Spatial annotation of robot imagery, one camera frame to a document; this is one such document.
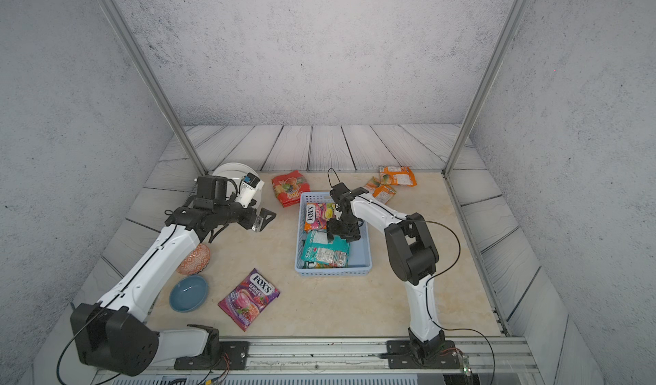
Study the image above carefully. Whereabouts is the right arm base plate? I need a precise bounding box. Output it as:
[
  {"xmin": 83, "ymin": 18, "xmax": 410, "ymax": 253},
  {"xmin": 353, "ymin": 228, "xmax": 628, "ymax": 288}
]
[{"xmin": 379, "ymin": 340, "xmax": 461, "ymax": 370}]

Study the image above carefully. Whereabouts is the blue small plate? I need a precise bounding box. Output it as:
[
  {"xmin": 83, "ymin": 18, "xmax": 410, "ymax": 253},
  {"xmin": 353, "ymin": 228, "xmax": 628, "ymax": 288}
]
[{"xmin": 169, "ymin": 275, "xmax": 209, "ymax": 313}]

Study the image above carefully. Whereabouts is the orange multicolour Fox's candy bag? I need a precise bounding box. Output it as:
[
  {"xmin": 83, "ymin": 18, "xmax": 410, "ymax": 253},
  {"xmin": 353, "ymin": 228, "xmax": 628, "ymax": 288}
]
[{"xmin": 304, "ymin": 202, "xmax": 335, "ymax": 232}]

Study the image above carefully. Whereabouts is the white plate stack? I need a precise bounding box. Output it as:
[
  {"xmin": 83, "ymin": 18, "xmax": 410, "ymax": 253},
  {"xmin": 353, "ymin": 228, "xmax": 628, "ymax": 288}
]
[{"xmin": 212, "ymin": 163, "xmax": 264, "ymax": 208}]

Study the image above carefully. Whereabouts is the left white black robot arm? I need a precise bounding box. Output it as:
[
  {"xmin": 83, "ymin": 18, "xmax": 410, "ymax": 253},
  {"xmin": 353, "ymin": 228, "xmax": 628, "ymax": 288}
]
[{"xmin": 70, "ymin": 173, "xmax": 276, "ymax": 376}]

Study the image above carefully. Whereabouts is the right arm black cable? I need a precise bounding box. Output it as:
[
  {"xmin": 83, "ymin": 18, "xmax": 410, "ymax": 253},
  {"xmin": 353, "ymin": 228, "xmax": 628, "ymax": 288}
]
[{"xmin": 326, "ymin": 167, "xmax": 497, "ymax": 385}]

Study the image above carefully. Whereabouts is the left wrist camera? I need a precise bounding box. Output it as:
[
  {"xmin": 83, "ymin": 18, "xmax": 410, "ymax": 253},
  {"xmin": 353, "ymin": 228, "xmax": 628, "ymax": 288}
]
[{"xmin": 236, "ymin": 173, "xmax": 264, "ymax": 208}]

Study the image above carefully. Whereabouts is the aluminium frame post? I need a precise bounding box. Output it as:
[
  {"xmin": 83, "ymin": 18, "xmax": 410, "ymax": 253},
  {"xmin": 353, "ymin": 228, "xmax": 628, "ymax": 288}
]
[
  {"xmin": 442, "ymin": 0, "xmax": 529, "ymax": 178},
  {"xmin": 97, "ymin": 0, "xmax": 208, "ymax": 176}
]

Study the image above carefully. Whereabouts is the aluminium front rail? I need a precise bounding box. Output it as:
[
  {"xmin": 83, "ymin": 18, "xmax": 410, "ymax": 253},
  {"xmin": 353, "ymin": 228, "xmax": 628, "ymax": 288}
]
[{"xmin": 89, "ymin": 336, "xmax": 544, "ymax": 385}]

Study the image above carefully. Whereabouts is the left aluminium frame post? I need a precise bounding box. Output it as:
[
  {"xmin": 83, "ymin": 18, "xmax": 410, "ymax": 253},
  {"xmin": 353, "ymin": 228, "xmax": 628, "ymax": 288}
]
[{"xmin": 97, "ymin": 0, "xmax": 208, "ymax": 176}]

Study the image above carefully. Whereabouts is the light blue plastic basket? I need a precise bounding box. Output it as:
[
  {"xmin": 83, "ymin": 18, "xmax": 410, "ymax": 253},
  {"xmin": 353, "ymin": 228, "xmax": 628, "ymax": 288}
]
[{"xmin": 295, "ymin": 189, "xmax": 373, "ymax": 277}]

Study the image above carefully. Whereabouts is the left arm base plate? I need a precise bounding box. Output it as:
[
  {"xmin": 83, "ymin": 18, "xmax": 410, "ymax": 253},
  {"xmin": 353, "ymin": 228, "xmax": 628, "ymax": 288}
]
[{"xmin": 174, "ymin": 341, "xmax": 249, "ymax": 371}]

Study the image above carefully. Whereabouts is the purple Fox's candy bag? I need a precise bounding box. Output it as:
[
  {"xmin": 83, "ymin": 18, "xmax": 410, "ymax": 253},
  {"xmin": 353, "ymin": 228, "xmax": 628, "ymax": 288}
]
[{"xmin": 218, "ymin": 268, "xmax": 280, "ymax": 332}]

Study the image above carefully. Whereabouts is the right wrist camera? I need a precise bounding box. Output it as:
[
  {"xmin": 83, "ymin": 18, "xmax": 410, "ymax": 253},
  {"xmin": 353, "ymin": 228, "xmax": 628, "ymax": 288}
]
[{"xmin": 330, "ymin": 183, "xmax": 351, "ymax": 205}]

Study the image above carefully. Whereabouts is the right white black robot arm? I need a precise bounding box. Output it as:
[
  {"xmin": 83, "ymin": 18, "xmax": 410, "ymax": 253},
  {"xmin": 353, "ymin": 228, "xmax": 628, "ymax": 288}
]
[{"xmin": 327, "ymin": 183, "xmax": 446, "ymax": 362}]

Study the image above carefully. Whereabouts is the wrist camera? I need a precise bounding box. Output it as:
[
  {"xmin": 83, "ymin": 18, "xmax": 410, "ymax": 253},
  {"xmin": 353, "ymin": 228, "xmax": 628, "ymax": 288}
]
[
  {"xmin": 330, "ymin": 183, "xmax": 351, "ymax": 205},
  {"xmin": 236, "ymin": 173, "xmax": 264, "ymax": 208}
]

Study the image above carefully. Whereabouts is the red candy bag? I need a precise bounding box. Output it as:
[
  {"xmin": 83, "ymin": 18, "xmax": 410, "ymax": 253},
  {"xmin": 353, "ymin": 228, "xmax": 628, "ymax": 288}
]
[{"xmin": 272, "ymin": 171, "xmax": 311, "ymax": 207}]

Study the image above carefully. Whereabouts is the teal white candy bag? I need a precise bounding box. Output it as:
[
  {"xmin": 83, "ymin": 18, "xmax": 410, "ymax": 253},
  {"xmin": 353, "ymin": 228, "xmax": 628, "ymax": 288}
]
[{"xmin": 301, "ymin": 231, "xmax": 350, "ymax": 269}]

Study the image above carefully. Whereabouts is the right aluminium frame post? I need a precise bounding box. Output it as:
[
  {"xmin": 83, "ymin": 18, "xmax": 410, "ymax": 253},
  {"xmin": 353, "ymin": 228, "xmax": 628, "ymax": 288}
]
[{"xmin": 442, "ymin": 0, "xmax": 529, "ymax": 178}]

